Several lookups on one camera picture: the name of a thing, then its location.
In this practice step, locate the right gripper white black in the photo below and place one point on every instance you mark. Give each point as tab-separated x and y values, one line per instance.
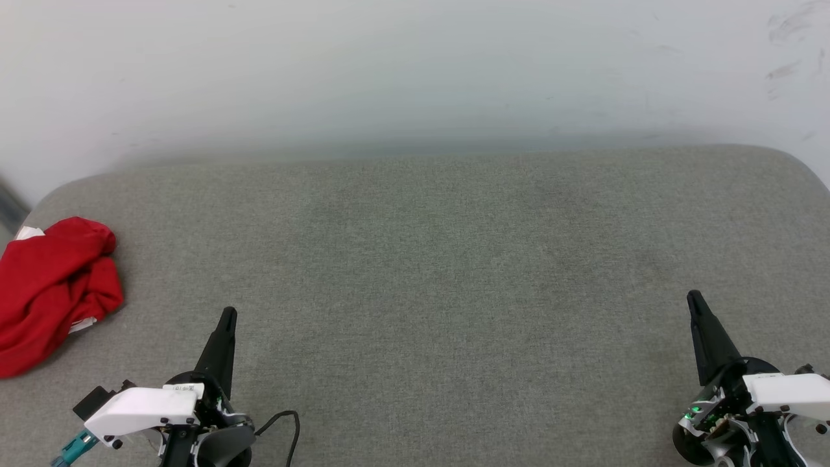
791	392

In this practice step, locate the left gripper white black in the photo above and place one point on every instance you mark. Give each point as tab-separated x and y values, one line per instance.
142	408

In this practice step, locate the red shirt white trim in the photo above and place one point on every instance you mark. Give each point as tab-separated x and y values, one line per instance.
52	285

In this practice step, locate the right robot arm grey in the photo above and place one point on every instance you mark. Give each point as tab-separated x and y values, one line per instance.
778	447

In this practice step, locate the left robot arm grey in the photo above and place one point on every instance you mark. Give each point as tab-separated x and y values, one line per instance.
224	447

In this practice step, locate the grey fabric sofa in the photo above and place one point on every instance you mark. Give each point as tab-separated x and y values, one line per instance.
415	292

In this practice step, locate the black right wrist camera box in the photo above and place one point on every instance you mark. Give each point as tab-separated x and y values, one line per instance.
807	370

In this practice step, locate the teal left camera connector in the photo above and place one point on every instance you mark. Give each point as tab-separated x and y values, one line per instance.
71	449

